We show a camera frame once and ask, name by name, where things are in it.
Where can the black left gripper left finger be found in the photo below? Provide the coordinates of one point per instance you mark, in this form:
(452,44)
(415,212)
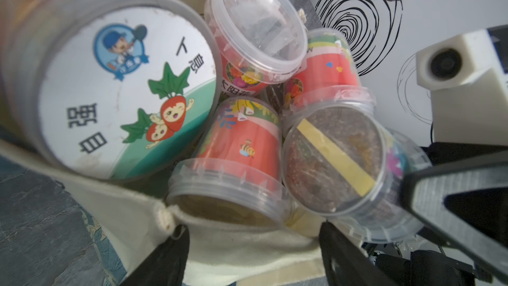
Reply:
(166,264)

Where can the clear lid red seed jar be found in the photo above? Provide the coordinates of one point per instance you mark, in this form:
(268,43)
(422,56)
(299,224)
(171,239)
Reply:
(261,42)

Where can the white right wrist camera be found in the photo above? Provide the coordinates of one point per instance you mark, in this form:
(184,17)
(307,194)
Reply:
(466,76)

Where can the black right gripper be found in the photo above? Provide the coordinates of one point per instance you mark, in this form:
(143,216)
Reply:
(462,201)

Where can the large radish label seed jar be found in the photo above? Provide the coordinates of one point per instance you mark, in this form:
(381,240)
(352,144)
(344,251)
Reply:
(109,89)

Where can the red bee label seed jar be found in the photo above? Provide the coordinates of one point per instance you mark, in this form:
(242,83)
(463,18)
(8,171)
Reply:
(235,173)

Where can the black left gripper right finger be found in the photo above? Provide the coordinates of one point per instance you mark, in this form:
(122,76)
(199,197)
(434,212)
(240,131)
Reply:
(344,263)

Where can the cream canvas bag blue handles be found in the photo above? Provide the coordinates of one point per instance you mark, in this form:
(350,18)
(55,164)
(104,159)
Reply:
(137,216)

